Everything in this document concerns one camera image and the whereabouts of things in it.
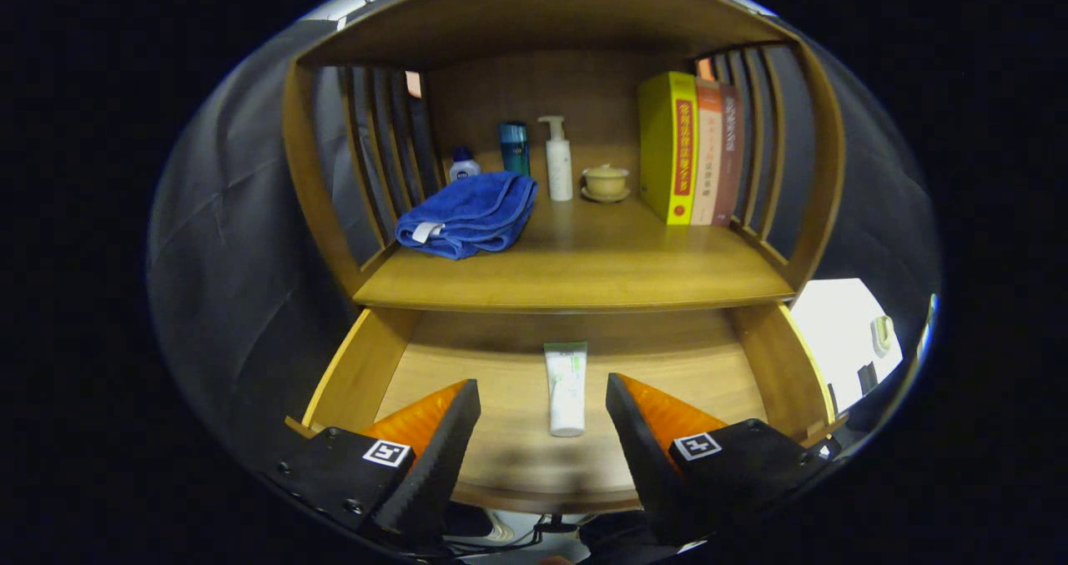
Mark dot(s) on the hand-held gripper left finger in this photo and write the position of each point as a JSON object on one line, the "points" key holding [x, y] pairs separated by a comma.
{"points": [[438, 456]]}

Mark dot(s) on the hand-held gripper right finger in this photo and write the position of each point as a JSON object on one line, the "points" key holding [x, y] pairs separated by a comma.
{"points": [[647, 465]]}

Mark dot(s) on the white cream tube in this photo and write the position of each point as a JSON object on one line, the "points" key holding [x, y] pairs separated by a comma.
{"points": [[567, 398]]}

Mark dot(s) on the wooden drawer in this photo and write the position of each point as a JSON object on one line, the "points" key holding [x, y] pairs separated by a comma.
{"points": [[359, 373]]}

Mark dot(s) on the wooden countertop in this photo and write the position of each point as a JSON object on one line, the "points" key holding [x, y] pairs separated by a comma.
{"points": [[601, 264]]}

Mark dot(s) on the wooden cabinet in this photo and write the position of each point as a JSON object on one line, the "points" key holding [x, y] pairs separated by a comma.
{"points": [[317, 173]]}

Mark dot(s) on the white box appliance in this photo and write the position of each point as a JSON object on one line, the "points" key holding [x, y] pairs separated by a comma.
{"points": [[834, 331]]}

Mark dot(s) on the blue folded towel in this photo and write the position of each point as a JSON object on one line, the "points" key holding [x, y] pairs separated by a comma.
{"points": [[476, 214]]}

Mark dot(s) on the small pale green object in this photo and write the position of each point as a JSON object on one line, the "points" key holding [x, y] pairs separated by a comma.
{"points": [[882, 335]]}

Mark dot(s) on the beige lidded teacup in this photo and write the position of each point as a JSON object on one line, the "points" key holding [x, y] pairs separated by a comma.
{"points": [[606, 183]]}

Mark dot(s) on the small white blue-capped bottle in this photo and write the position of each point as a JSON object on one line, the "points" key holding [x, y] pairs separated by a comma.
{"points": [[464, 167]]}

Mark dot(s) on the white pump bottle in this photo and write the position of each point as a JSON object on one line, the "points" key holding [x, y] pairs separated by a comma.
{"points": [[558, 168]]}

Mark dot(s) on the orange and white book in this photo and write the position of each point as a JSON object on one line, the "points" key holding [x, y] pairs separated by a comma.
{"points": [[708, 156]]}

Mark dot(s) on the yellow book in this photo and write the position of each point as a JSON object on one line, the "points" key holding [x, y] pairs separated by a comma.
{"points": [[663, 148]]}

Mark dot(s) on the teal cylindrical bottle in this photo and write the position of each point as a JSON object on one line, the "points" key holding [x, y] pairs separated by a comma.
{"points": [[515, 148]]}

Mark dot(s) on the dark red book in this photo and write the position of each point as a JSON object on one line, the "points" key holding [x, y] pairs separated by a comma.
{"points": [[730, 156]]}

